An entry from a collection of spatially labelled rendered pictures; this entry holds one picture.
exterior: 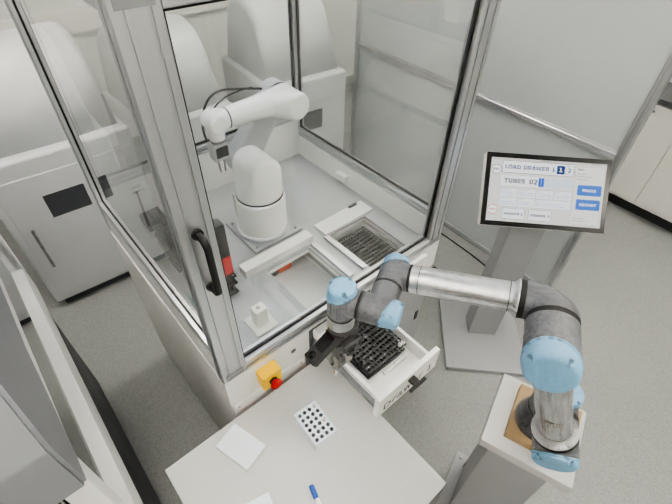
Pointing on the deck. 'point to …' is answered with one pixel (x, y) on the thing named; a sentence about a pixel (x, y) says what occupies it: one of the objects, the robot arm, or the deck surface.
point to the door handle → (209, 262)
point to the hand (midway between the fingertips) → (333, 366)
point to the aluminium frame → (174, 140)
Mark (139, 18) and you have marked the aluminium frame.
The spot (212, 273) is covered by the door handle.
